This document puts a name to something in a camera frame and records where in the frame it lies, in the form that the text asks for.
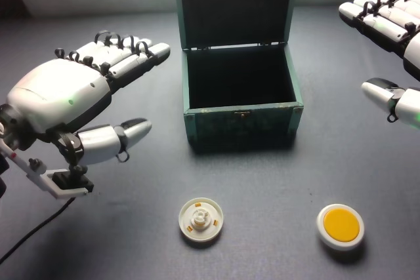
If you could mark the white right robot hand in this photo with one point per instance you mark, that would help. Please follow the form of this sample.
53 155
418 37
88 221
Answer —
393 14

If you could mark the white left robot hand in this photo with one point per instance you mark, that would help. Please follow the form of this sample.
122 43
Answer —
59 83

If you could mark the green wooden chest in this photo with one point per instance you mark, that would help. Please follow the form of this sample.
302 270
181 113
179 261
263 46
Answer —
243 129

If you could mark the white round cap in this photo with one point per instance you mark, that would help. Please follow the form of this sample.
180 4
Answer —
201 219

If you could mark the grey table cloth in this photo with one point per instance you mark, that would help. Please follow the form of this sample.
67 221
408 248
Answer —
262 178

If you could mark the white button with yellow top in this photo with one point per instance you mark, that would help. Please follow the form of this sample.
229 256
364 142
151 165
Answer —
340 226

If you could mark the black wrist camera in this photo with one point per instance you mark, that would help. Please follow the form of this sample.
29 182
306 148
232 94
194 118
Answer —
70 180

